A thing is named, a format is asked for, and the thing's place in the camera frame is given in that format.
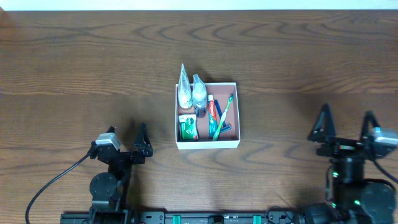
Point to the black mounting rail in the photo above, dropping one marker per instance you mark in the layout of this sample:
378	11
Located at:
158	217

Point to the white Pantene bamboo tube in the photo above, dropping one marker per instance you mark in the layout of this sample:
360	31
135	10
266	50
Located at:
184	92

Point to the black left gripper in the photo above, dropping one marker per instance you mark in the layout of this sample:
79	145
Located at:
125	155

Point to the green Dettol soap box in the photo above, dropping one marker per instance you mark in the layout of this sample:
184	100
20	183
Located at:
188	127

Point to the blue foaming soap pump bottle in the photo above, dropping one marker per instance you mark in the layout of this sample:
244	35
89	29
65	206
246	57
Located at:
199	96

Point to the green and blue toothbrush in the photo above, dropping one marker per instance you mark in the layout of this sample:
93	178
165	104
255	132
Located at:
222	119

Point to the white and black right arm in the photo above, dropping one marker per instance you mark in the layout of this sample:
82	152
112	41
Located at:
357	188

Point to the red Colgate toothpaste tube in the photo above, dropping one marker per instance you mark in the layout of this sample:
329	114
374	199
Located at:
213	124

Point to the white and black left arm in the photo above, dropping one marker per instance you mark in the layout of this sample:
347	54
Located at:
109	189

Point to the white box with pink interior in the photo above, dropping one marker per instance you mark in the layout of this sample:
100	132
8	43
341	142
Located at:
227	96

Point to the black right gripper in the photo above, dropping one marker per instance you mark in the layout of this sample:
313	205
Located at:
347	148

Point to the blue disposable razor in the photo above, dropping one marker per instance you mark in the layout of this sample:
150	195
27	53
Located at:
224	127

